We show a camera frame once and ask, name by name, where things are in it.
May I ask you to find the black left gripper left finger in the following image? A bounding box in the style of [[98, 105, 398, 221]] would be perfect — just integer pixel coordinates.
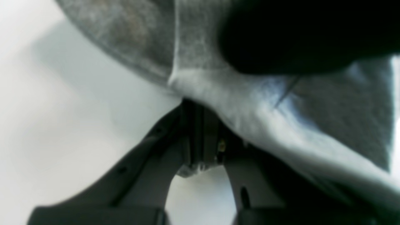
[[28, 100, 195, 225]]

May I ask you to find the grey T-shirt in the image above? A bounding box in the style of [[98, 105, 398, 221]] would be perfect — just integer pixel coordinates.
[[57, 0, 399, 216]]

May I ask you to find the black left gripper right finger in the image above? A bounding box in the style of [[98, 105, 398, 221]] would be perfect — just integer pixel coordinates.
[[195, 104, 399, 225]]

